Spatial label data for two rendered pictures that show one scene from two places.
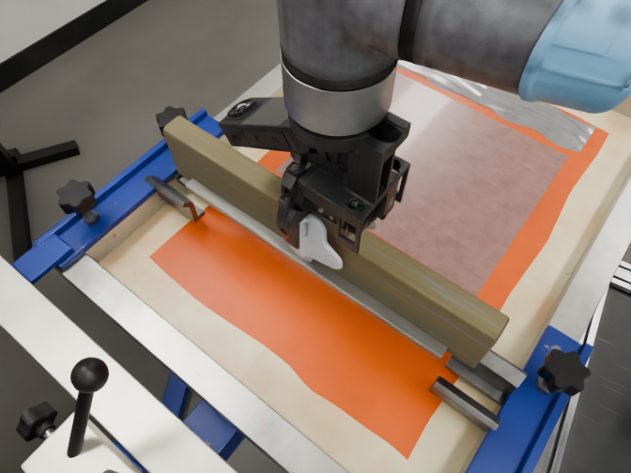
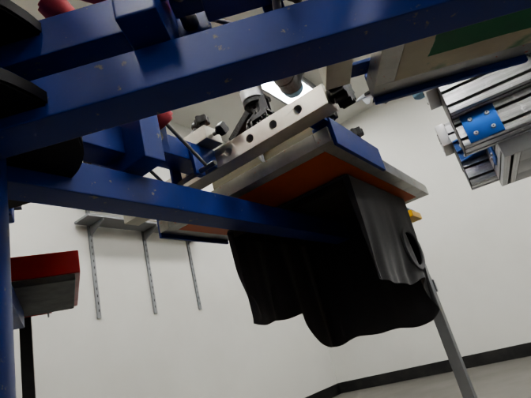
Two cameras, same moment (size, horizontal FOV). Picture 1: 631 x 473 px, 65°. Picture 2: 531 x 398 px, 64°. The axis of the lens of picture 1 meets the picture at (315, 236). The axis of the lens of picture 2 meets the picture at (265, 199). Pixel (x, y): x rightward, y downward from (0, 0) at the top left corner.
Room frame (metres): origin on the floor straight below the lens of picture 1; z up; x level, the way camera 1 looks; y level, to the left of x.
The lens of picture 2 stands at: (-0.89, 0.15, 0.54)
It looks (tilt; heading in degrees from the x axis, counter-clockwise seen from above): 20 degrees up; 354
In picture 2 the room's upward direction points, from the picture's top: 15 degrees counter-clockwise
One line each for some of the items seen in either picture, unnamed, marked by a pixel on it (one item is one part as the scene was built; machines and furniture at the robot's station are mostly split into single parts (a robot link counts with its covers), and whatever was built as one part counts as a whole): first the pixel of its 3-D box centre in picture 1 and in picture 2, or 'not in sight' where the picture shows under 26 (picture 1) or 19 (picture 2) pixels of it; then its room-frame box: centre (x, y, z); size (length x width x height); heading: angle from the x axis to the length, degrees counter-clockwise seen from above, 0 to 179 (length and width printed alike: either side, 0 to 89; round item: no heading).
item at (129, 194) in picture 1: (145, 192); (199, 228); (0.42, 0.24, 0.98); 0.30 x 0.05 x 0.07; 142
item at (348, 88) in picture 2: not in sight; (335, 93); (-0.13, -0.13, 1.02); 0.07 x 0.06 x 0.07; 142
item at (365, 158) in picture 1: (342, 163); (261, 118); (0.26, -0.02, 1.23); 0.09 x 0.08 x 0.12; 52
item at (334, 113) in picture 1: (341, 77); (253, 98); (0.27, -0.02, 1.31); 0.08 x 0.08 x 0.05
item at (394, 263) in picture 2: not in sight; (386, 245); (0.37, -0.30, 0.77); 0.46 x 0.09 x 0.36; 142
